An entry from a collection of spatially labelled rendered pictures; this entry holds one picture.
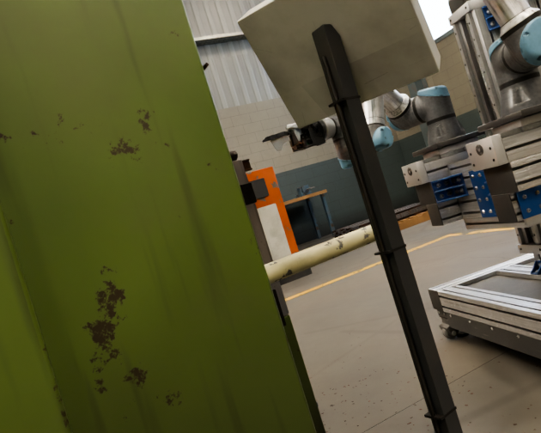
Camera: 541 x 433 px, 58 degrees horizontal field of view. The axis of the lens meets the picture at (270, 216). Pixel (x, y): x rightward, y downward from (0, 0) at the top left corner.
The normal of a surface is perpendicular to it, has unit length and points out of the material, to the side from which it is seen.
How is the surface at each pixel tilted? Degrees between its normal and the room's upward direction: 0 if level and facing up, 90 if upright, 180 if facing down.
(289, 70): 120
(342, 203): 90
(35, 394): 90
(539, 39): 97
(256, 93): 90
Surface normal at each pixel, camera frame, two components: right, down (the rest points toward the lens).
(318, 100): -0.29, 0.62
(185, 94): 0.53, -0.16
